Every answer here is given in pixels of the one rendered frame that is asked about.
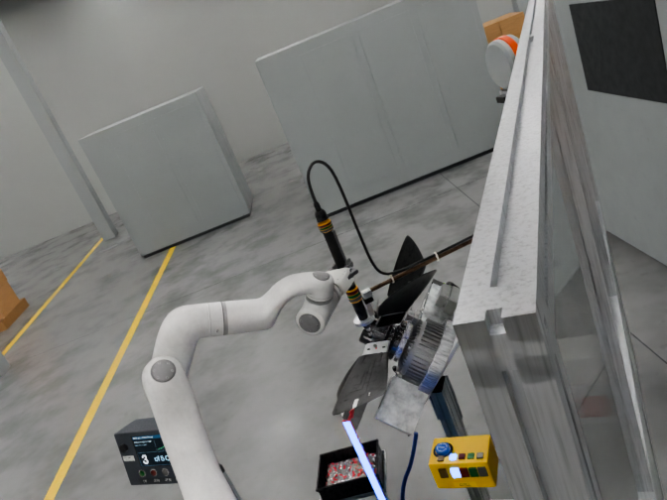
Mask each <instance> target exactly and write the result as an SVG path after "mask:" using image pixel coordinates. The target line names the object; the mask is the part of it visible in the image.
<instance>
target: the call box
mask: <svg viewBox="0 0 667 500"><path fill-rule="evenodd" d="M441 442H447V443H448V444H449V446H450V448H451V450H450V451H449V453H447V454H445V459H444V461H442V462H437V459H438V455H437V453H436V451H435V448H436V446H437V444H438V443H441ZM471 452H474V459H467V454H468V453H471ZM477 452H483V453H484V455H483V458H479V459H476V453H477ZM453 453H456V454H457V459H456V460H450V454H453ZM459 453H465V454H466V459H459ZM429 466H430V469H431V471H432V474H433V476H434V479H435V481H436V483H437V486H438V488H469V487H495V486H496V480H497V469H498V456H497V453H496V450H495V447H494V444H493V442H492V439H491V436H490V435H484V436H469V437H440V438H435V439H434V442H433V447H432V452H431V456H430V461H429ZM483 466H485V468H486V470H487V473H488V476H484V477H458V478H453V476H452V473H451V471H450V469H451V468H461V467H467V468H469V467H476V469H477V468H478V467H483ZM439 468H445V469H446V470H447V472H448V474H449V478H441V476H440V473H439V471H438V469H439Z"/></svg>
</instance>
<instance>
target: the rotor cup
mask: <svg viewBox="0 0 667 500"><path fill-rule="evenodd" d="M376 322H377V320H374V321H373V322H372V323H371V327H370V332H371V333H372V337H373V339H374V342H379V341H385V340H389V341H390V343H392V344H391V347H390V349H389V360H391V359H392V358H393V356H394V354H395V352H396V350H397V348H398V346H399V344H400V341H401V339H402V337H403V334H404V332H405V329H406V327H407V324H408V321H406V320H404V319H403V320H402V321H401V323H400V324H399V325H396V324H391V325H385V326H380V327H376V326H377V324H376ZM364 336H366V337H368V338H370V339H371V337H370V336H369V334H368V331H367V330H366V329H365V328H364V329H363V331H362V333H361V335H360V338H359V342H361V343H363V344H367V343H372V340H371V341H370V340H368V339H366V338H364Z"/></svg>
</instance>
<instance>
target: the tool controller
mask: <svg viewBox="0 0 667 500"><path fill-rule="evenodd" d="M114 437H115V440H116V443H117V446H118V449H119V452H120V454H121V457H122V460H123V463H124V466H125V469H126V472H127V475H128V478H129V481H130V484H131V485H149V484H173V483H178V481H177V478H176V475H175V473H174V470H173V467H172V465H171V462H170V460H169V457H168V455H167V452H166V449H165V446H164V444H163V441H162V438H161V435H160V432H159V429H158V426H157V423H156V420H155V418H146V419H136V420H134V421H133V422H131V423H130V424H128V425H127V426H125V427H124V428H123V429H121V430H120V431H118V432H117V433H115V434H114ZM137 452H149V454H150V457H151V460H152V463H153V466H141V463H140V460H139V457H138V454H137ZM163 468H167V469H168V470H169V475H168V476H165V475H164V474H163V473H162V469H163ZM140 469H143V470H144V471H145V472H146V476H145V477H141V476H140V475H139V470H140ZM151 469H155V470H156V471H157V473H158V474H157V476H152V475H151V473H150V470H151Z"/></svg>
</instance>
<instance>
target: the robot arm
mask: <svg viewBox="0 0 667 500"><path fill-rule="evenodd" d="M357 273H358V270H357V269H356V268H353V263H352V261H351V260H350V258H348V259H347V260H346V262H345V264H344V268H341V269H338V268H337V267H336V264H335V263H334V264H333V267H332V268H329V270H328V271H327V272H321V271H317V272H305V273H298V274H293V275H290V276H287V277H285V278H283V279H281V280H280V281H279V282H277V283H276V284H275V285H274V286H273V287H272V288H271V289H270V290H269V291H268V292H267V293H266V294H265V295H264V296H263V297H261V298H259V299H253V300H241V301H228V302H216V303H206V304H195V305H186V306H181V307H178V308H175V309H174V310H172V311H171V312H170V313H169V314H168V315H167V316H166V318H165V319H164V321H163V323H162V325H161V327H160V330H159V332H158V336H157V339H156V343H155V347H154V352H153V357H152V360H151V361H150V362H149V363H148V364H147V365H146V366H145V368H144V370H143V372H142V384H143V389H144V394H145V397H146V399H147V400H148V401H149V403H150V406H151V408H152V411H153V414H154V417H155V420H156V423H157V426H158V429H159V432H160V435H161V438H162V441H163V444H164V446H165V449H166V452H167V455H168V457H169V460H170V462H171V465H172V467H173V470H174V473H175V475H176V478H177V481H178V483H179V486H180V489H181V491H182V494H183V497H184V500H237V499H236V497H235V495H234V494H233V492H232V490H231V488H230V486H229V484H228V482H227V481H226V479H225V477H224V475H223V473H222V471H221V469H220V467H219V464H218V462H217V460H216V457H215V455H214V452H213V450H212V447H211V445H210V442H209V440H208V437H207V434H206V432H205V429H204V427H203V424H202V421H201V418H200V412H199V409H198V406H197V403H196V400H195V397H194V393H193V390H192V387H191V384H190V381H189V379H188V376H189V372H190V368H191V364H192V360H193V356H194V352H195V348H196V345H197V342H198V340H199V339H200V338H203V337H212V336H221V335H230V334H237V333H245V332H254V331H262V330H267V329H270V328H271V327H273V325H274V324H275V322H276V319H277V317H278V315H279V313H280V311H281V309H282V308H283V306H284V305H285V304H286V303H287V302H288V301H290V300H291V299H293V298H295V297H297V296H300V295H306V296H305V300H304V303H303V305H302V307H301V309H300V310H299V312H298V313H297V316H296V322H297V325H298V327H299V328H300V329H301V330H302V331H303V332H305V333H307V334H319V333H321V332H322V331H323V330H324V329H325V327H326V325H327V324H328V322H329V320H330V318H331V316H332V314H333V312H334V310H335V308H336V306H337V304H338V302H339V300H340V297H341V296H343V295H344V294H345V293H346V292H347V290H348V289H349V288H350V286H351V285H352V283H353V281H354V278H353V276H355V275H356V274H357Z"/></svg>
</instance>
